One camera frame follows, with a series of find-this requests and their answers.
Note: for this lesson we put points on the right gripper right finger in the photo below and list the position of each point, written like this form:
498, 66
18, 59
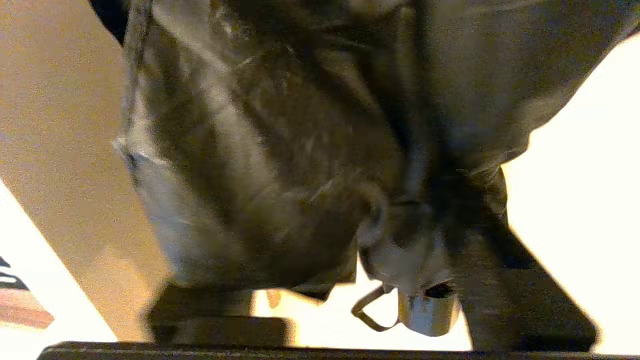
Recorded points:
525, 310

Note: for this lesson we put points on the white low cabinet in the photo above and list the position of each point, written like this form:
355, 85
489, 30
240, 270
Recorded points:
600, 200

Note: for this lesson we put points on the white ribbed drawer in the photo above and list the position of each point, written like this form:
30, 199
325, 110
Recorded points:
60, 100

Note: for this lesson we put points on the black cloth garment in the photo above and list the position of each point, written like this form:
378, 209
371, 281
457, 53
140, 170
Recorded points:
300, 125

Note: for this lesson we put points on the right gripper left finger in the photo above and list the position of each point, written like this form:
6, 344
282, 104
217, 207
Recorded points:
215, 320

